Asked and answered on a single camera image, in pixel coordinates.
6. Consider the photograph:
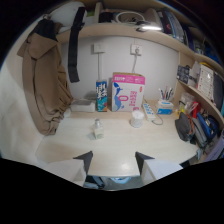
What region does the round cotton swab container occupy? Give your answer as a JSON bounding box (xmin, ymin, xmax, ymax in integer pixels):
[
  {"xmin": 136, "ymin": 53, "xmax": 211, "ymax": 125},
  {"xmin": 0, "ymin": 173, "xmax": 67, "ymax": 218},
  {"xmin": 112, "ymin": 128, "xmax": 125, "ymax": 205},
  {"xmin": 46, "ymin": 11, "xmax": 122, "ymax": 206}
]
[{"xmin": 129, "ymin": 110, "xmax": 146, "ymax": 129}]

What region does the small clear glass bottle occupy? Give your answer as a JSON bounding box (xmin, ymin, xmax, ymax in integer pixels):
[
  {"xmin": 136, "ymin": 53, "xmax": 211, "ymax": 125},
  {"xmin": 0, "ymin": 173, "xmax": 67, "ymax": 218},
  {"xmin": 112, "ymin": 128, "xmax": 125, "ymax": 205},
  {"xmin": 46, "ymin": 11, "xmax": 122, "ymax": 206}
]
[{"xmin": 92, "ymin": 118, "xmax": 105, "ymax": 140}]

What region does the dark grey pouch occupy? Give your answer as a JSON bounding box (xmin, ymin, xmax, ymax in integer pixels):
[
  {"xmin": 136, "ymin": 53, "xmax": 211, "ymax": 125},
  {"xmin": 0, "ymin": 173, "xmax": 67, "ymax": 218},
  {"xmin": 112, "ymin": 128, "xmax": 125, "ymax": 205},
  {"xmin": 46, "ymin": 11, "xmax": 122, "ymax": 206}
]
[{"xmin": 174, "ymin": 112, "xmax": 196, "ymax": 142}]

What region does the white power strip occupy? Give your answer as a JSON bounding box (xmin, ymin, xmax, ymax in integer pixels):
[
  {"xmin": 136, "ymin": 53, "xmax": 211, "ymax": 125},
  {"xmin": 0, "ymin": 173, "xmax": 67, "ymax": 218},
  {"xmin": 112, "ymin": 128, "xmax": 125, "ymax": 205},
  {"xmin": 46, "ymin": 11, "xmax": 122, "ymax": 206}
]
[{"xmin": 142, "ymin": 101, "xmax": 157, "ymax": 122}]

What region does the blue and white pen holder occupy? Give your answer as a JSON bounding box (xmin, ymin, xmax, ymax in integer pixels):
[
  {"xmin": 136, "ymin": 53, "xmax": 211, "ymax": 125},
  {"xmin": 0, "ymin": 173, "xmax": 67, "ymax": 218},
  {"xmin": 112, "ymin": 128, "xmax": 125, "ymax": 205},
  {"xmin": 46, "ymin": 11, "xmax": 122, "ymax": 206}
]
[{"xmin": 155, "ymin": 99, "xmax": 175, "ymax": 116}]

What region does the white tissue box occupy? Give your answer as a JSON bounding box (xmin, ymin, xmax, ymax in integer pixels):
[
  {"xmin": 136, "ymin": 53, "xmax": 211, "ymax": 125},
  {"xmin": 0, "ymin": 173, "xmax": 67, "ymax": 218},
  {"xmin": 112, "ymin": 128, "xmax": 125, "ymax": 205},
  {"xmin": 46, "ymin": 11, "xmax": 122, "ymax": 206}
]
[{"xmin": 70, "ymin": 98, "xmax": 97, "ymax": 113}]

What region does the blue bag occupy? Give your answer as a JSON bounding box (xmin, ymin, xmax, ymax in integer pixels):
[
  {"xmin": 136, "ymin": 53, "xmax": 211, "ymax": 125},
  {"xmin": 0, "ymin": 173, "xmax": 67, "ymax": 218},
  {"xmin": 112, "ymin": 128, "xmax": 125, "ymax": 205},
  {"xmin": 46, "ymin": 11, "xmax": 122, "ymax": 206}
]
[{"xmin": 196, "ymin": 112, "xmax": 221, "ymax": 143}]

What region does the blue and white milk carton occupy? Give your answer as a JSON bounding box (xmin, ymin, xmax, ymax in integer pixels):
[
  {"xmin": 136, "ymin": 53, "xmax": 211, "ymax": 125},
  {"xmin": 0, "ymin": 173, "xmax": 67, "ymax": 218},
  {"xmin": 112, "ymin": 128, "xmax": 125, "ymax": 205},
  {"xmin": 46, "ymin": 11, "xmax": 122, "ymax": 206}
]
[{"xmin": 95, "ymin": 80, "xmax": 109, "ymax": 113}]

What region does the pink and white carton box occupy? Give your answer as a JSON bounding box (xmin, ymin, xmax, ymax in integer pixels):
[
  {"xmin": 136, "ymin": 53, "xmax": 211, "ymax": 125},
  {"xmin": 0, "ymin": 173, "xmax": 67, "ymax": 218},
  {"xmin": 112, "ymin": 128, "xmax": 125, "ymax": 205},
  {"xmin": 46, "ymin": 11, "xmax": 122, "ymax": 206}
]
[{"xmin": 111, "ymin": 72, "xmax": 146, "ymax": 113}]

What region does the brown hanging jacket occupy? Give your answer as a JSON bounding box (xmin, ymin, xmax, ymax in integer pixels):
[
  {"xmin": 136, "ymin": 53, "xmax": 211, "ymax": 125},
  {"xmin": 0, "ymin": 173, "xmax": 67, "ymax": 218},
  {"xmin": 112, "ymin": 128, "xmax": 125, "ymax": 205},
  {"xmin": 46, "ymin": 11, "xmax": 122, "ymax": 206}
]
[{"xmin": 17, "ymin": 18, "xmax": 75, "ymax": 136}]

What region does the white calendar card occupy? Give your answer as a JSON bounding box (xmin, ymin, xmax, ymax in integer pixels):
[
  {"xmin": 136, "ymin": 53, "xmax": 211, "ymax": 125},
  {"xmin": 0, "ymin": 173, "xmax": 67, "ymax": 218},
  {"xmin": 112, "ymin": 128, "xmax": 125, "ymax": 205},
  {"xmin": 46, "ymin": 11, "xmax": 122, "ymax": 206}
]
[{"xmin": 197, "ymin": 63, "xmax": 215, "ymax": 101}]

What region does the white desk lamp light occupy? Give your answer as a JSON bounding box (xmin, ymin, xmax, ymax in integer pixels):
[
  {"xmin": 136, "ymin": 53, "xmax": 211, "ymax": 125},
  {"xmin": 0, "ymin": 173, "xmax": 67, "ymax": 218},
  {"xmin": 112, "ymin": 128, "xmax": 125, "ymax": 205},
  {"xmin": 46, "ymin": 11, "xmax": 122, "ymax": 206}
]
[{"xmin": 135, "ymin": 20, "xmax": 164, "ymax": 33}]

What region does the white wall socket with plug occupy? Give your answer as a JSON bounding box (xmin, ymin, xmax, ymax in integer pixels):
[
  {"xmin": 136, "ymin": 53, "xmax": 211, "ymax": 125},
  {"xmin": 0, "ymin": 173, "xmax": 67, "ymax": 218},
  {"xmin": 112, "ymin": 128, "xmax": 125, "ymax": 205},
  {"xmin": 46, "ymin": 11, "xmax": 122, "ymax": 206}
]
[{"xmin": 130, "ymin": 44, "xmax": 143, "ymax": 56}]

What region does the black hanging strap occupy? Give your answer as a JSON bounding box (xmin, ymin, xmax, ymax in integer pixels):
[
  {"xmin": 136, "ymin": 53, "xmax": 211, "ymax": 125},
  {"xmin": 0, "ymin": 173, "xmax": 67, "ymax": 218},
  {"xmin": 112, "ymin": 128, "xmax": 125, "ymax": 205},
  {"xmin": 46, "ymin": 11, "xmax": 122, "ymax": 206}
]
[{"xmin": 67, "ymin": 6, "xmax": 86, "ymax": 84}]

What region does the white wall switch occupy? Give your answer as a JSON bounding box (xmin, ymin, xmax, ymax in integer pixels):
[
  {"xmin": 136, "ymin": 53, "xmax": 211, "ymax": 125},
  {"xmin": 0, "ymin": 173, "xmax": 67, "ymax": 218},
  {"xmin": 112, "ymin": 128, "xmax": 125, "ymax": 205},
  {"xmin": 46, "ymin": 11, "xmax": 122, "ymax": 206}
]
[{"xmin": 93, "ymin": 42, "xmax": 106, "ymax": 54}]

